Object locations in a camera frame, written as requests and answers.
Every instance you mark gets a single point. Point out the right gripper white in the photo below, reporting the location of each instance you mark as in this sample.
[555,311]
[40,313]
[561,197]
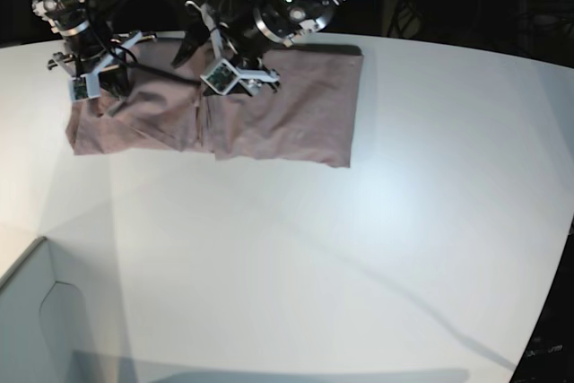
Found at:
[93,59]

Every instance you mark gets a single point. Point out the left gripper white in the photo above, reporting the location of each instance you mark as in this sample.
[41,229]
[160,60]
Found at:
[235,62]

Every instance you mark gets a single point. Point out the mauve pink t-shirt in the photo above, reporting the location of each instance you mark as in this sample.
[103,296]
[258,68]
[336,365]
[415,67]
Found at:
[310,118]

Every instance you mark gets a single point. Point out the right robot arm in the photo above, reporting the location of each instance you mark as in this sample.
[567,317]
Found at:
[68,18]

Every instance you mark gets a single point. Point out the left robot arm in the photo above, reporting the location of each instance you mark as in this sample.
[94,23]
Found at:
[282,21]

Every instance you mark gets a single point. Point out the white cardboard box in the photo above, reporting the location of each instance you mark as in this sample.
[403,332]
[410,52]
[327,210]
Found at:
[62,320]

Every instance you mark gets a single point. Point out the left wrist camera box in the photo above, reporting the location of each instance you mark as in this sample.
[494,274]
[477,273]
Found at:
[221,76]

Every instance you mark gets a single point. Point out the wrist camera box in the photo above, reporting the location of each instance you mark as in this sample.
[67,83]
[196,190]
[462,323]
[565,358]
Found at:
[84,87]
[221,76]

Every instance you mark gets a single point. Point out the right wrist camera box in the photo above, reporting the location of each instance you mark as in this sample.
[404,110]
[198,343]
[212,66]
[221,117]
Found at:
[84,87]

